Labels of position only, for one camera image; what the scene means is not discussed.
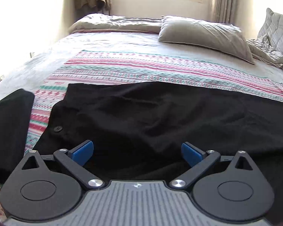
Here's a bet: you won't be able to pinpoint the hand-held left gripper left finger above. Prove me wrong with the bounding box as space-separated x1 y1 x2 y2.
21 140 105 190

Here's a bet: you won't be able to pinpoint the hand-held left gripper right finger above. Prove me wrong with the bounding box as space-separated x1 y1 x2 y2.
169 142 254 190

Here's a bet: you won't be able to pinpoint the black pants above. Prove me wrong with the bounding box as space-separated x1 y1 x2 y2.
35 82 283 182

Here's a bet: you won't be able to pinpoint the folded black garment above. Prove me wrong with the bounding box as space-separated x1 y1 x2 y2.
0 89 35 184

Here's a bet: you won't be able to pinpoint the striped patterned blanket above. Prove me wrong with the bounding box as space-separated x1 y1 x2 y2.
0 50 283 223

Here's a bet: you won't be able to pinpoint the beige pillow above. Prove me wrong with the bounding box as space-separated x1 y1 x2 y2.
158 15 255 64

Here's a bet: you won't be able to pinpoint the beige duvet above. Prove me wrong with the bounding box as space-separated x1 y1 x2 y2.
68 14 164 34

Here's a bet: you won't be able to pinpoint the quilted grey pillow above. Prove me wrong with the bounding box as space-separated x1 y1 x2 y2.
246 8 283 76

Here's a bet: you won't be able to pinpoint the grey curtain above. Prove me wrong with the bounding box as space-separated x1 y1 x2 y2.
211 0 241 24

